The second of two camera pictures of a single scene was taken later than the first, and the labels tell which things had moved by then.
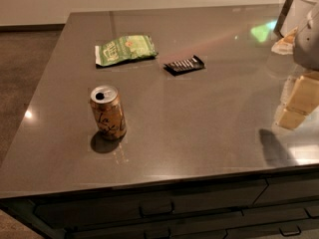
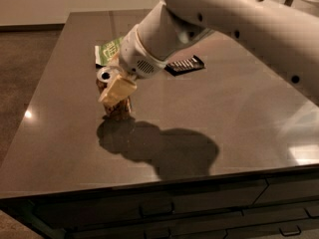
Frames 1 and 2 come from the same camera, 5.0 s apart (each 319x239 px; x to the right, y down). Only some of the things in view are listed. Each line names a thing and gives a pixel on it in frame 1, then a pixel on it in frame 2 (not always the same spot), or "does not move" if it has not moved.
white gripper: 307,49 → 136,58
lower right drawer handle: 291,234 does not move
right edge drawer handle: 313,217 does not move
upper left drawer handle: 147,214 does not move
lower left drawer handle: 150,237 does not move
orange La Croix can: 108,112 → 105,76
